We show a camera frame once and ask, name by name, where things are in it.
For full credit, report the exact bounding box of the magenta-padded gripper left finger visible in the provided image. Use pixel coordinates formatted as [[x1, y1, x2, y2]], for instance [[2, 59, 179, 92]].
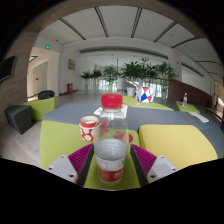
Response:
[[44, 143, 96, 188]]

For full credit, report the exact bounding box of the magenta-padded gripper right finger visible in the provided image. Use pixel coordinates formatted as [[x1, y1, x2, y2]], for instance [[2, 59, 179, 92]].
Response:
[[129, 143, 179, 188]]

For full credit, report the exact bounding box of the clear red-capped water bottle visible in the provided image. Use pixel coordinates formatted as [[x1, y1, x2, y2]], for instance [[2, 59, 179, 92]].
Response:
[[93, 93, 130, 186]]

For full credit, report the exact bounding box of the flat round red coaster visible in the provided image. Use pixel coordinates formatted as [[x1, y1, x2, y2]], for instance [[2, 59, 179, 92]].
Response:
[[113, 130, 134, 144]]

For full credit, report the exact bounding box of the red and white mug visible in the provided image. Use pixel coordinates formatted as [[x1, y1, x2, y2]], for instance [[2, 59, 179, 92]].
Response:
[[78, 115, 101, 143]]

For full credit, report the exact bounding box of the white folded leaflet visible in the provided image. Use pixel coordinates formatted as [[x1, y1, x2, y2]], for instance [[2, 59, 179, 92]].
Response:
[[188, 111, 210, 124]]

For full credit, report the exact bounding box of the lime green seat block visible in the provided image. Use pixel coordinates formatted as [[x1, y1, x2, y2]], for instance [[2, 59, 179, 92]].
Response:
[[20, 96, 56, 123]]

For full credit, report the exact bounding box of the small lime green cube seat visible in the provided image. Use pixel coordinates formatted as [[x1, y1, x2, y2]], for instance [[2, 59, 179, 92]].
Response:
[[175, 100, 201, 114]]

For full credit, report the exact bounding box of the dark grey armchair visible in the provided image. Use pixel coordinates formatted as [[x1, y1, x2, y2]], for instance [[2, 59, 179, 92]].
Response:
[[3, 104, 34, 135]]

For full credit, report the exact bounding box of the black bag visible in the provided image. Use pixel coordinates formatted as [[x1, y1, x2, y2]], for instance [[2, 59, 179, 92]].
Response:
[[37, 89, 56, 101]]

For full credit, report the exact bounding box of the red white blue polyhedron box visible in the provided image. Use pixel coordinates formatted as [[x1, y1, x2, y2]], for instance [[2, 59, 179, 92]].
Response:
[[134, 85, 155, 104]]

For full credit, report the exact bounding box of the dark wooden table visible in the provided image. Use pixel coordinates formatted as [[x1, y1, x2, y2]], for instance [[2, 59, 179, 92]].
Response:
[[206, 106, 224, 122]]

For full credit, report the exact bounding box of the group of potted green plants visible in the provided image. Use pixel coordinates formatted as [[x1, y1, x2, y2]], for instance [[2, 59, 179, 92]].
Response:
[[80, 57, 177, 91]]

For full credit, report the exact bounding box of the framed wall picture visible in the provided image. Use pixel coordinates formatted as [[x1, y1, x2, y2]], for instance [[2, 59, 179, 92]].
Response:
[[67, 58, 77, 71]]

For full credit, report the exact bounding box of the black wall screen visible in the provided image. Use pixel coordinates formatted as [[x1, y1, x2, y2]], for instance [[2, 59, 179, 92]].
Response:
[[0, 55, 18, 84]]

